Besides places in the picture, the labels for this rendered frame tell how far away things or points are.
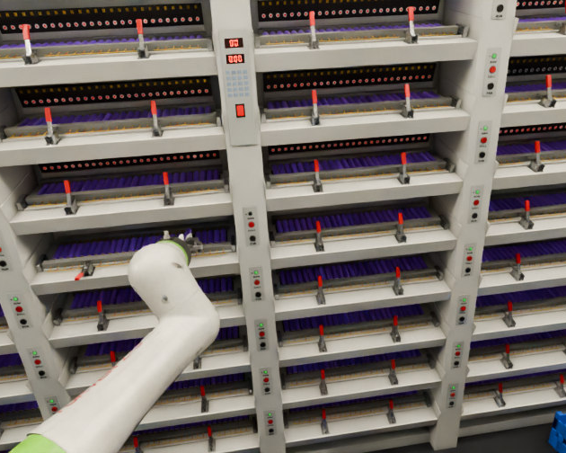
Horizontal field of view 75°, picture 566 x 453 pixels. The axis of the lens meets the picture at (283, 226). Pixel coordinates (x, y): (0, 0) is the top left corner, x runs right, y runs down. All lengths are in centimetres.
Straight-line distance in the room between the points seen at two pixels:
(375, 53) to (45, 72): 83
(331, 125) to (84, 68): 64
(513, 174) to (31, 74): 136
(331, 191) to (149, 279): 60
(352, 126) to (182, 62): 48
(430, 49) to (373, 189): 40
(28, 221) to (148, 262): 56
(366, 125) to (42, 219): 93
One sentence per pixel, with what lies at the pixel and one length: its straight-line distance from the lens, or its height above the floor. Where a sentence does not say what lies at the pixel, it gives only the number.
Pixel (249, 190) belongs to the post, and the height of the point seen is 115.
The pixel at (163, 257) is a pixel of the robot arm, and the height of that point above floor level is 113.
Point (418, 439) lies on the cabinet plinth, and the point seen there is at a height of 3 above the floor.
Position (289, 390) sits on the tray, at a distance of 149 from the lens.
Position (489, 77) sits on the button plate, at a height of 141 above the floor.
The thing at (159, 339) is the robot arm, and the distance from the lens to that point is 71.
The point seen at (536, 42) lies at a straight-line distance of 133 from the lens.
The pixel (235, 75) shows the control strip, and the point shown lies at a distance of 102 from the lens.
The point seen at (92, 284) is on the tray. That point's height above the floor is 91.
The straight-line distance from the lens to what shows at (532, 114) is 134.
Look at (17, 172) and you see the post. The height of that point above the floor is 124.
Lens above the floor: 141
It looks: 20 degrees down
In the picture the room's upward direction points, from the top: 4 degrees counter-clockwise
